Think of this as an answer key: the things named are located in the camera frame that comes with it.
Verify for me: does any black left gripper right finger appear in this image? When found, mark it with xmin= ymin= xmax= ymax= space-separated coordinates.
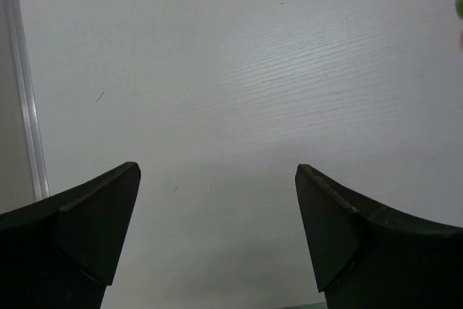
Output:
xmin=295 ymin=164 xmax=462 ymax=308

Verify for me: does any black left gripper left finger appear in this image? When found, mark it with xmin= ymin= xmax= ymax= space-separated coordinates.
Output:
xmin=1 ymin=162 xmax=141 ymax=308

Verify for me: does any aluminium table edge rail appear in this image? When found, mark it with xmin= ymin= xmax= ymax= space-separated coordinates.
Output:
xmin=3 ymin=0 xmax=50 ymax=201

